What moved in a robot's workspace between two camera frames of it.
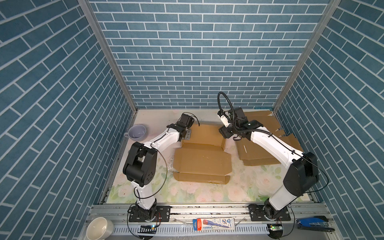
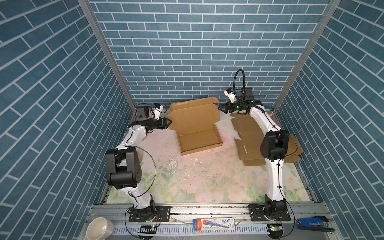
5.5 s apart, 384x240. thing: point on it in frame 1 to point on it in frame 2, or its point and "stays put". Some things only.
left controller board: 147,229 stays put
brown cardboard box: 202,158 to 193,121
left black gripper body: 185,131 to 158,124
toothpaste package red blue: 213,224 stays put
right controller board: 275,230 stays put
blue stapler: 316,223 stays put
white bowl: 99,228 stays put
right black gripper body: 227,131 to 236,107
